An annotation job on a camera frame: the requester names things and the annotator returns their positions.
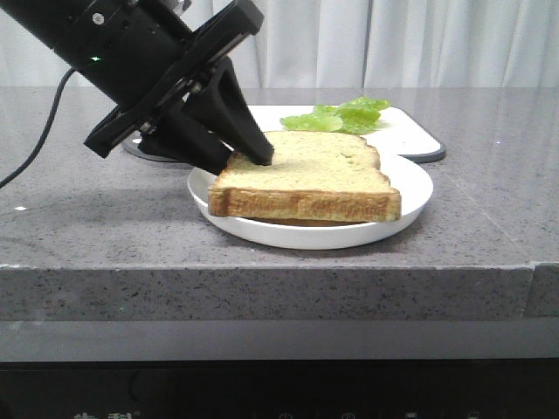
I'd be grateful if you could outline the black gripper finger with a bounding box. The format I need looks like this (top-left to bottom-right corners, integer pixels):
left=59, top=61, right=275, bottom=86
left=184, top=57, right=273, bottom=166
left=139, top=101, right=231, bottom=175

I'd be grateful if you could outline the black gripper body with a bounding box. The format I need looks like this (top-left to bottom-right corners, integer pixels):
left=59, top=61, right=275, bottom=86
left=86, top=1, right=264, bottom=157

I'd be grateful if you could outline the toasted bread slice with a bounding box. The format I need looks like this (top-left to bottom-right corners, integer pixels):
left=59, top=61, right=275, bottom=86
left=208, top=131, right=402, bottom=223

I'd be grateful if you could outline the green lettuce leaf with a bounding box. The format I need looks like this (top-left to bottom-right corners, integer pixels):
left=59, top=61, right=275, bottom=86
left=279, top=96, right=391, bottom=135

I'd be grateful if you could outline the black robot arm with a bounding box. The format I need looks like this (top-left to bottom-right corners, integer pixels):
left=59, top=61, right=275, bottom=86
left=1, top=1, right=273, bottom=174

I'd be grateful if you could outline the bottom bread slice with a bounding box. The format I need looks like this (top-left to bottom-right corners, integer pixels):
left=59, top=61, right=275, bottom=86
left=252, top=218, right=361, bottom=227

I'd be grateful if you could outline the white curtain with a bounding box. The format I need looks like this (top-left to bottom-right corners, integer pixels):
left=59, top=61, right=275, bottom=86
left=231, top=1, right=558, bottom=88

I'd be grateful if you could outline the white round plate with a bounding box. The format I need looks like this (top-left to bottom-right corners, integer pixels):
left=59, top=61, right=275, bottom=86
left=188, top=153, right=433, bottom=251

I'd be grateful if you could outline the dark appliance front panel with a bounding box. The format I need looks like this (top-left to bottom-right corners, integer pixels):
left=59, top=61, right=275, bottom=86
left=1, top=359, right=558, bottom=418

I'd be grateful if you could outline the black cable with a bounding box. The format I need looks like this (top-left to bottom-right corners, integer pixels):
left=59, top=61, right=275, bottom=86
left=0, top=67, right=78, bottom=189

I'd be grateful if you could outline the white cutting board grey handle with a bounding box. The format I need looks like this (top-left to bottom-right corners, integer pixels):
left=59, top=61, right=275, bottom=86
left=121, top=105, right=447, bottom=165

